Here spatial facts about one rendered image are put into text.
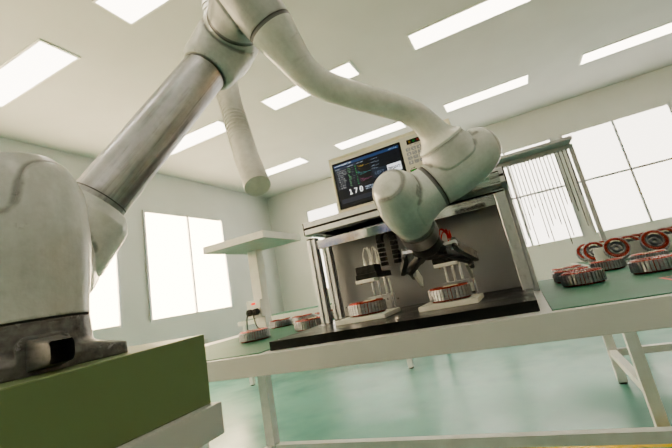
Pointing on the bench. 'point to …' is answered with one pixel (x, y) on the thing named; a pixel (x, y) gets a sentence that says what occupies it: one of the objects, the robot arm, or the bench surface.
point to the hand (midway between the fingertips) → (445, 275)
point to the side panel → (523, 242)
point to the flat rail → (390, 230)
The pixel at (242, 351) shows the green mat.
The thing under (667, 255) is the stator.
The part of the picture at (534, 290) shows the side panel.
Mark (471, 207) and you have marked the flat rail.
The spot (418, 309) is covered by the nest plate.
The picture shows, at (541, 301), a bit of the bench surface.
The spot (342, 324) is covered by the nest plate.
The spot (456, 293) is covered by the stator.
